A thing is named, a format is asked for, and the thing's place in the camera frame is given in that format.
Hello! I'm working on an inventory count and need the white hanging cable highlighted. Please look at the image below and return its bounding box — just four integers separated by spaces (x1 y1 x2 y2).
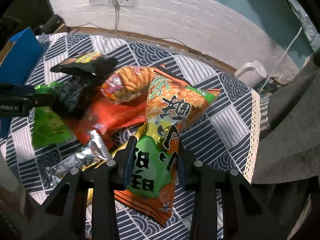
258 26 303 94

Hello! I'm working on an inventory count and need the silver foil snack bag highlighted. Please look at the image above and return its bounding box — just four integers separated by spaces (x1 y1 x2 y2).
46 130 113 187

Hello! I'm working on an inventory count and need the black yellow snack bag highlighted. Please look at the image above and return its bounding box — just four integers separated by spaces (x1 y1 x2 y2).
50 52 118 77

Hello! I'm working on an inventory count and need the grey power cable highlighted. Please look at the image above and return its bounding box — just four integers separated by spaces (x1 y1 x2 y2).
111 0 122 34

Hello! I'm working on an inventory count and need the orange stick snack bag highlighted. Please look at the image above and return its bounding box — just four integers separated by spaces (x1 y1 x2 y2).
100 66 155 103

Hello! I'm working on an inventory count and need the orange green rice cracker bag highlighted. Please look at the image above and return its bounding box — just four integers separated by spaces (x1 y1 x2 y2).
114 67 220 226

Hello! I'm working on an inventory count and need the blue cardboard box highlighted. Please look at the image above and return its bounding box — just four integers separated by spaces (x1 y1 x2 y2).
1 27 43 139

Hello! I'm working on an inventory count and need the grey fabric chair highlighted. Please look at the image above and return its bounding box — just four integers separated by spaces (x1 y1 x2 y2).
252 51 319 184

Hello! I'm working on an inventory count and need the white electric kettle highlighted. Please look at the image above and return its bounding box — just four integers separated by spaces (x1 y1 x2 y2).
234 60 267 88

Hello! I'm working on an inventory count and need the red snack packet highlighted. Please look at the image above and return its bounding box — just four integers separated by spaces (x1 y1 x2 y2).
64 94 146 148

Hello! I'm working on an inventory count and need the black printed snack packet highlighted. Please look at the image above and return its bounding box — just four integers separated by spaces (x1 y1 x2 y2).
52 75 105 120

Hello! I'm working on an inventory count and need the green snack bag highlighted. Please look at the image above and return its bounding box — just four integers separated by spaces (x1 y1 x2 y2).
32 82 73 150

